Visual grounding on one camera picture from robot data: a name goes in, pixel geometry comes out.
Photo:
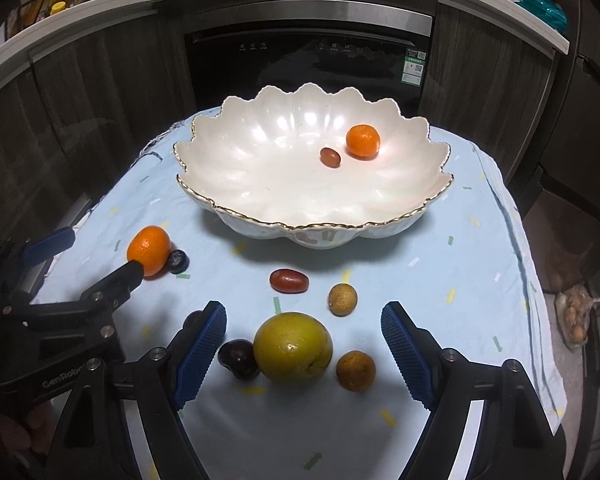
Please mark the white scalloped ceramic bowl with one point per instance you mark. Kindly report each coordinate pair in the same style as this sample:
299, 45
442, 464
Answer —
260, 160

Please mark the blueberry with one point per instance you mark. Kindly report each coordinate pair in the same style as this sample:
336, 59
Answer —
177, 262

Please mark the dark grey refrigerator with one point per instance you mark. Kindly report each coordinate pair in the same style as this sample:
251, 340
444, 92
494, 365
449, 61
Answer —
595, 110

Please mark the black built-in dishwasher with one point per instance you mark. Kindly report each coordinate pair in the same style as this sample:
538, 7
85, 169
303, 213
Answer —
280, 70

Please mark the yellow-green pear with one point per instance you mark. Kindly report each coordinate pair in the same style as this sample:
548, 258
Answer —
293, 348

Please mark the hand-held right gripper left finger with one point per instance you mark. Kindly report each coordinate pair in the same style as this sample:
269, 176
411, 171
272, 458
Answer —
200, 355

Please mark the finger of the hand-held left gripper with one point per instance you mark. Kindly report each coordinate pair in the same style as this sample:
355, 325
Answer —
117, 282
50, 245

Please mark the clear bag of nuts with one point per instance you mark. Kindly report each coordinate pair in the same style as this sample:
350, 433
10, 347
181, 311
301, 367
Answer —
575, 320

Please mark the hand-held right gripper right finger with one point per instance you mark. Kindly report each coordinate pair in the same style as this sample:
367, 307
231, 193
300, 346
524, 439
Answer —
407, 355

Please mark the dark wooden cabinet door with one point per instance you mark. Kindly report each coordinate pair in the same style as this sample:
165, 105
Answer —
110, 110
480, 90

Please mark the light blue patterned tablecloth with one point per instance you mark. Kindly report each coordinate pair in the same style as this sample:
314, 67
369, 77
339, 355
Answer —
430, 260

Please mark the person's left hand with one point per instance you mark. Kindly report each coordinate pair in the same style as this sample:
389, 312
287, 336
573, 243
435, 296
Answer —
27, 427

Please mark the orange mandarin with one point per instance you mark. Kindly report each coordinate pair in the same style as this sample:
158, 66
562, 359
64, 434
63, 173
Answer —
150, 245
363, 142

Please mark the teal plastic bag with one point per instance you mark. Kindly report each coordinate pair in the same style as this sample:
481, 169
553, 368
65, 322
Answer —
545, 10

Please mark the red jujube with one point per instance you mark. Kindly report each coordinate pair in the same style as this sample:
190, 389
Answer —
330, 157
289, 280

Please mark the white kitchen countertop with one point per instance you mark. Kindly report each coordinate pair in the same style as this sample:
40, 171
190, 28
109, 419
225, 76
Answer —
105, 6

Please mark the brown longan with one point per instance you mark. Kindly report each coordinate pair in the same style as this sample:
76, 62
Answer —
355, 370
342, 299

